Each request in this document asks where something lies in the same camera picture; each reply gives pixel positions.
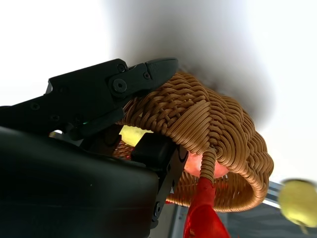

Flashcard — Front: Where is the green apple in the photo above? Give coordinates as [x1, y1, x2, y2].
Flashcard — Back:
[119, 124, 150, 147]

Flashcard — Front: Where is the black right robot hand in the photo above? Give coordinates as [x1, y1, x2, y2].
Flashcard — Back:
[0, 58, 189, 238]

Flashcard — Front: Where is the yellow-green pear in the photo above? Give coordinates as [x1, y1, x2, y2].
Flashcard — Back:
[278, 178, 317, 234]

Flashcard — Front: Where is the wicker basket with red handle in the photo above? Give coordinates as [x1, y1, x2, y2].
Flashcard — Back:
[112, 71, 275, 238]

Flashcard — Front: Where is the red apple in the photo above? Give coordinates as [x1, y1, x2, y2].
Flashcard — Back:
[184, 151, 229, 179]

